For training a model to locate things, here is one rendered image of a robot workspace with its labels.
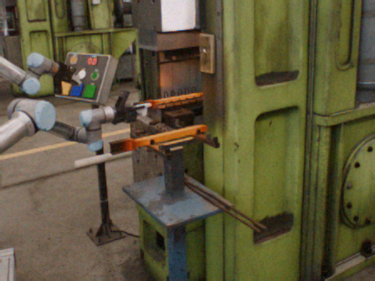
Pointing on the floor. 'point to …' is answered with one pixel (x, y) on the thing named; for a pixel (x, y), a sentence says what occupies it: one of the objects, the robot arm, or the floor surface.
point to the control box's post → (101, 183)
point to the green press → (69, 35)
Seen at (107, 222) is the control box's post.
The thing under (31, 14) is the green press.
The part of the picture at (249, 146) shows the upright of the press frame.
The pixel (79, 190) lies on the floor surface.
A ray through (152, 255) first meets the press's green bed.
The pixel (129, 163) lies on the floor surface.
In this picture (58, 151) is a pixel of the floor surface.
